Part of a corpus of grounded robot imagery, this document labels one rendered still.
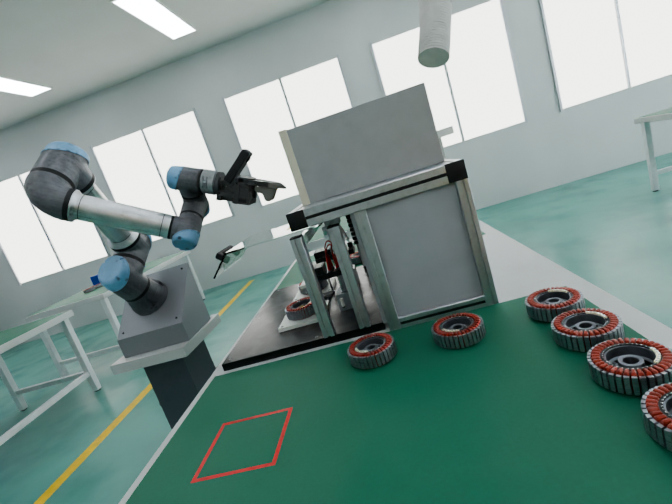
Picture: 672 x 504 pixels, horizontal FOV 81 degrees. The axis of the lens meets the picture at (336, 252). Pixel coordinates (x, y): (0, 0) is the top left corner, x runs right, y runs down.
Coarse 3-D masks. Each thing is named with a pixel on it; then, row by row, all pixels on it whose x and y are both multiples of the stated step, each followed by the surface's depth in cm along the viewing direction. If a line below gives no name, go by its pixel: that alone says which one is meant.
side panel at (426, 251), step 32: (448, 192) 94; (384, 224) 97; (416, 224) 97; (448, 224) 96; (384, 256) 99; (416, 256) 98; (448, 256) 98; (480, 256) 97; (384, 288) 100; (416, 288) 100; (448, 288) 100; (480, 288) 99; (416, 320) 101
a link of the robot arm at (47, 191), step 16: (32, 176) 109; (48, 176) 110; (32, 192) 108; (48, 192) 108; (64, 192) 110; (80, 192) 114; (48, 208) 109; (64, 208) 109; (80, 208) 111; (96, 208) 113; (112, 208) 114; (128, 208) 116; (112, 224) 115; (128, 224) 116; (144, 224) 117; (160, 224) 118; (176, 224) 120; (192, 224) 122; (176, 240) 119; (192, 240) 120
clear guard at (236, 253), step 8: (288, 224) 125; (320, 224) 101; (264, 232) 124; (272, 232) 117; (280, 232) 110; (288, 232) 104; (296, 232) 102; (248, 240) 117; (256, 240) 110; (264, 240) 104; (232, 248) 110; (240, 248) 104; (224, 256) 105; (232, 256) 114; (240, 256) 126; (224, 264) 109; (232, 264) 120; (216, 272) 106
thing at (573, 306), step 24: (552, 288) 88; (528, 312) 86; (552, 312) 81; (576, 312) 76; (600, 312) 73; (576, 336) 69; (600, 336) 67; (624, 336) 69; (600, 360) 61; (624, 360) 61; (648, 360) 60; (600, 384) 60; (624, 384) 56; (648, 384) 55; (648, 408) 49; (648, 432) 49
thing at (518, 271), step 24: (504, 240) 146; (504, 264) 122; (528, 264) 116; (552, 264) 111; (504, 288) 106; (528, 288) 101; (576, 288) 93; (624, 312) 78; (240, 336) 135; (360, 336) 105; (648, 336) 68
